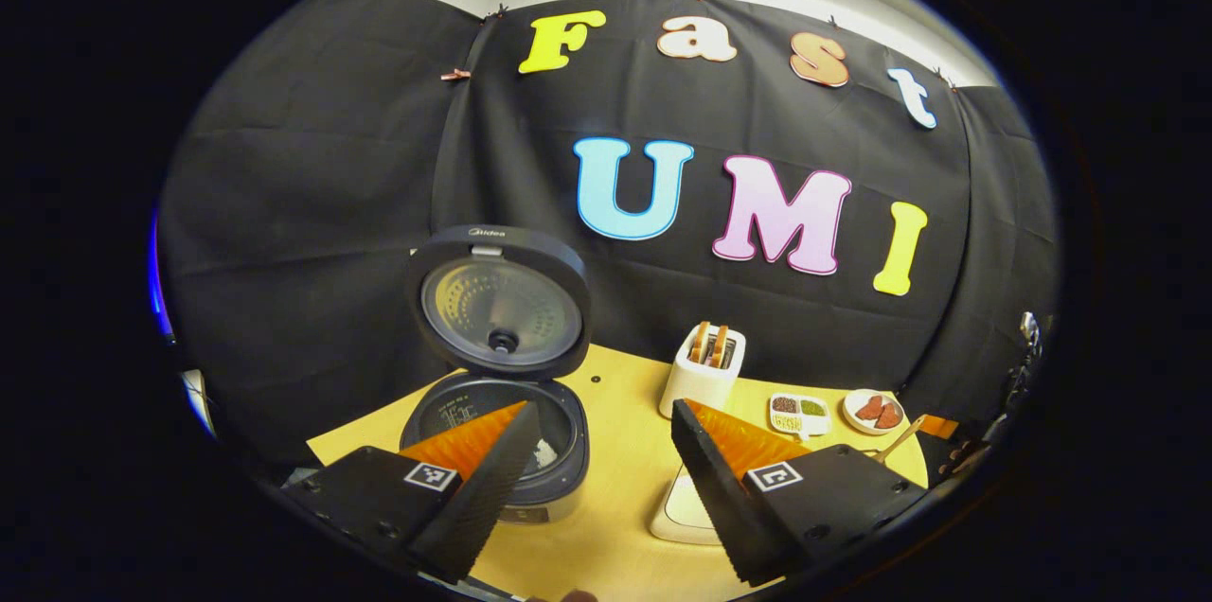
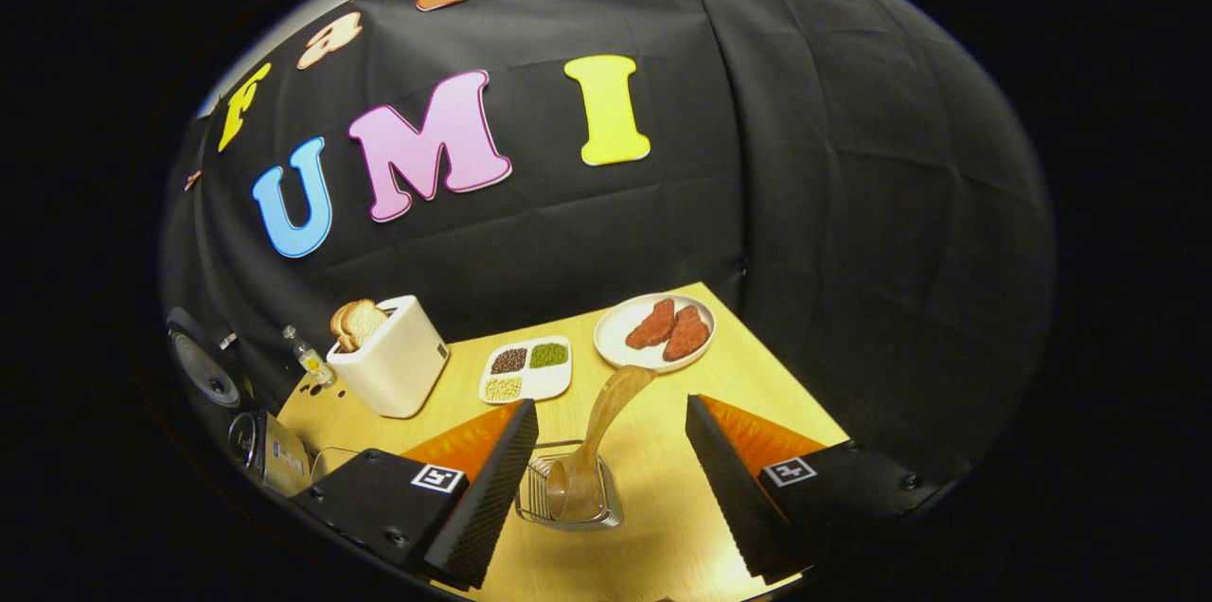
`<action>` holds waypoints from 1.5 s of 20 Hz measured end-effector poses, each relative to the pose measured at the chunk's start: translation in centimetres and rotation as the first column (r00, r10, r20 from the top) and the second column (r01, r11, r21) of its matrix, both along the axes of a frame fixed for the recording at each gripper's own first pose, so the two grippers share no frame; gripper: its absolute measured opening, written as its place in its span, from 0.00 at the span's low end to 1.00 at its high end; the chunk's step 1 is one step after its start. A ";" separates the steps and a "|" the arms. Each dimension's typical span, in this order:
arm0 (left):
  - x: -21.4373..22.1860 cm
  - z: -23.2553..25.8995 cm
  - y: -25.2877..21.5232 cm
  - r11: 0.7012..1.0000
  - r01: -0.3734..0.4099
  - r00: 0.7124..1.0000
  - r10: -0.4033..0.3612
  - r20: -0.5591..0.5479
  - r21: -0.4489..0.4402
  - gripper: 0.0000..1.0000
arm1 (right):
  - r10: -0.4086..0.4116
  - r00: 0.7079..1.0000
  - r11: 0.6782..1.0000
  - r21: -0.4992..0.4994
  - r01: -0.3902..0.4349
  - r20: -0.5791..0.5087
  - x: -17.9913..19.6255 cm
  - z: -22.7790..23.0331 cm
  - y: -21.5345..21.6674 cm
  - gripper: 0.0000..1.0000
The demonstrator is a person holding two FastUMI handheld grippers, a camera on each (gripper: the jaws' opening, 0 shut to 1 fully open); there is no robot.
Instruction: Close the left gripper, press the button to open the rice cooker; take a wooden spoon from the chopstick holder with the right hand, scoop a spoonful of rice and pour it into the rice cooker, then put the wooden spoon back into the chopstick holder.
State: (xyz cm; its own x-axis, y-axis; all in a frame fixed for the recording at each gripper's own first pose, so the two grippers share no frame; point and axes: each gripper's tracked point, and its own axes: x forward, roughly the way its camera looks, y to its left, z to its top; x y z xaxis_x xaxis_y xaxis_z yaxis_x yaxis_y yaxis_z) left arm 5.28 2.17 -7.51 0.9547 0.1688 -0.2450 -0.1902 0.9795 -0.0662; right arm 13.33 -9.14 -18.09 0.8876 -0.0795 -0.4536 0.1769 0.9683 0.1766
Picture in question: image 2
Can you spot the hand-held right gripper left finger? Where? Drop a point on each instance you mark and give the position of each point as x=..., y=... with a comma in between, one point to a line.
x=478, y=507

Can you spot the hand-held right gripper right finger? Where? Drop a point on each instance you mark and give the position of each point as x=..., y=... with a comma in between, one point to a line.
x=729, y=498

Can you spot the wooden spoon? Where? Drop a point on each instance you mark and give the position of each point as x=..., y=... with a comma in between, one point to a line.
x=615, y=398

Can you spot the dark grey rice cooker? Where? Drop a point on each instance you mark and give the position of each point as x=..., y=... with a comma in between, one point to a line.
x=279, y=462

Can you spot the heap of yellow soybeans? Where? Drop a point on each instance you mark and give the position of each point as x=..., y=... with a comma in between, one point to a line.
x=503, y=389

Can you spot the white divided dish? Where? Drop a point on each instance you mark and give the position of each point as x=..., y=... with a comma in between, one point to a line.
x=549, y=382

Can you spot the heap of dark beans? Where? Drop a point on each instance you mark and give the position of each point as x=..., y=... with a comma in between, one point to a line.
x=508, y=361

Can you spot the white toaster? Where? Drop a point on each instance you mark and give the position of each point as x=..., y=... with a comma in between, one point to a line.
x=398, y=375

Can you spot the heap of green beans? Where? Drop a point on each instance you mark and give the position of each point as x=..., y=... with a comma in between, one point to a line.
x=548, y=355

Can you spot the red meat piece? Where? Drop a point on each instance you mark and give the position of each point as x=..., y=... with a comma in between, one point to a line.
x=651, y=324
x=687, y=335

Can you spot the white round plate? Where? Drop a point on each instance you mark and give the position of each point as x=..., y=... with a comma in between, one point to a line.
x=620, y=337

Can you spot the small clear glass bottle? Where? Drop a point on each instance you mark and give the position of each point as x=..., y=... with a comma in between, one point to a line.
x=311, y=361

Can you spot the silver clip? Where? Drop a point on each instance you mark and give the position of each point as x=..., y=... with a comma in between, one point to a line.
x=227, y=340

